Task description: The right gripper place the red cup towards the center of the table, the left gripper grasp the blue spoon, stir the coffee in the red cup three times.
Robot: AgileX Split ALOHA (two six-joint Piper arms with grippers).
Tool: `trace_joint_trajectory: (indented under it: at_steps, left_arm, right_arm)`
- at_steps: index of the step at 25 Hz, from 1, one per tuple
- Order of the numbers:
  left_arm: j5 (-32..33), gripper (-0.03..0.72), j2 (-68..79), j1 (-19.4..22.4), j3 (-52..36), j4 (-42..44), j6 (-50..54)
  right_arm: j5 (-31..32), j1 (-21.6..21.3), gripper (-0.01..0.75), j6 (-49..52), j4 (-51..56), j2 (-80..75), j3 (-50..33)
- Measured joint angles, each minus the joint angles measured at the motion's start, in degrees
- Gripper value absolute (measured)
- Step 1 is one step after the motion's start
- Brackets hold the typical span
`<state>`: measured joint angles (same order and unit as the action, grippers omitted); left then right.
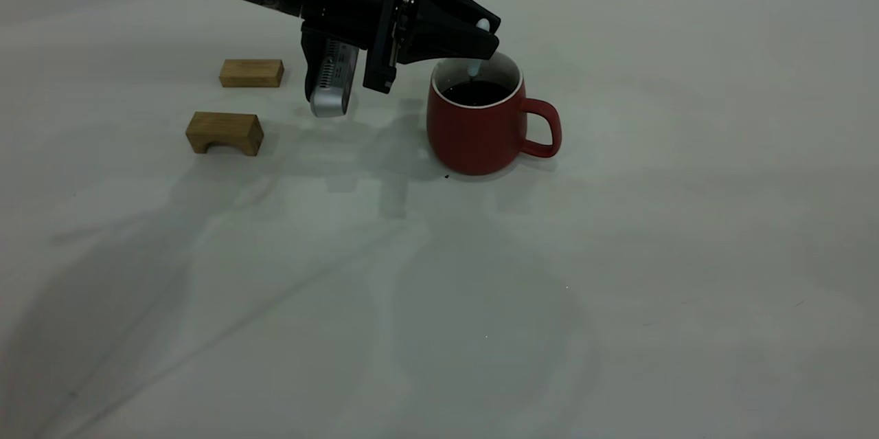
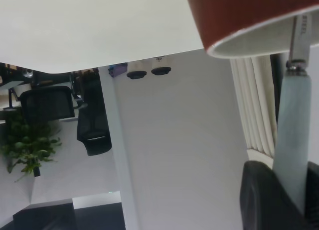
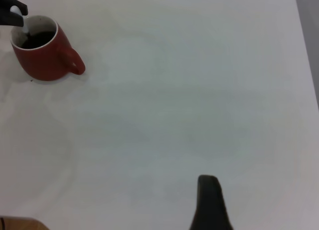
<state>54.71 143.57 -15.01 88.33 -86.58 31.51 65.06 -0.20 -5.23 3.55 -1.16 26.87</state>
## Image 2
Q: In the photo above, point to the white cylinder with black cap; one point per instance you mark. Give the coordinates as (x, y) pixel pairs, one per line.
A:
(136, 69)
(161, 64)

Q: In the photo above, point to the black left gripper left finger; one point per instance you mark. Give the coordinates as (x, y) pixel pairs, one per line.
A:
(261, 202)

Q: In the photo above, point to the white pleated curtain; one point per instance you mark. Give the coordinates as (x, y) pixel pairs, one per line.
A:
(254, 103)

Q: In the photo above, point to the black mesh office chair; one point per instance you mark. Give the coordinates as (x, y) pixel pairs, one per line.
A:
(93, 125)
(47, 105)

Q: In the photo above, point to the small purple object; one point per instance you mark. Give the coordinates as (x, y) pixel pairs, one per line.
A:
(118, 70)

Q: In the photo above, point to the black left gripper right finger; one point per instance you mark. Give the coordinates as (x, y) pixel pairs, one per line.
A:
(313, 197)

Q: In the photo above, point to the red ceramic mug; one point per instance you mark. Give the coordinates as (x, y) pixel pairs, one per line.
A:
(236, 13)

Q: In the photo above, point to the green potted plant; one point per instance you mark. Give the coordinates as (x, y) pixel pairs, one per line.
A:
(27, 145)

